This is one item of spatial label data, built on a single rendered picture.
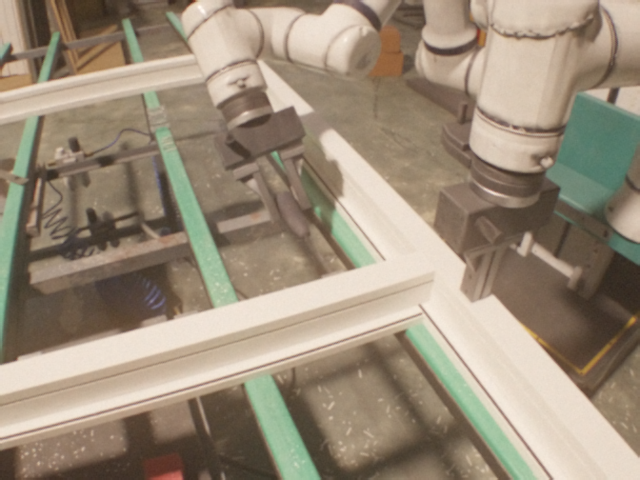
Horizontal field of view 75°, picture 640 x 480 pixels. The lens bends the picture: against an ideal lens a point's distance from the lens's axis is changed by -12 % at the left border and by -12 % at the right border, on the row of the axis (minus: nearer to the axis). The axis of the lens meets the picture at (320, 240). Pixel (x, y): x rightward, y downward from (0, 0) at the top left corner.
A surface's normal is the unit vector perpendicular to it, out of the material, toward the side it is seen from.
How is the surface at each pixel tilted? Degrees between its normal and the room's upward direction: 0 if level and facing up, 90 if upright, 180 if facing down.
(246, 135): 54
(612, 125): 90
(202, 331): 0
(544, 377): 0
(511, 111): 91
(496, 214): 90
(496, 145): 90
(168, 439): 0
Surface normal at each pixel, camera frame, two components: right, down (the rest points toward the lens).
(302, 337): 0.38, 0.58
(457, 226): -0.92, 0.24
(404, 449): 0.00, -0.78
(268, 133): 0.19, 0.04
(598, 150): -0.82, 0.36
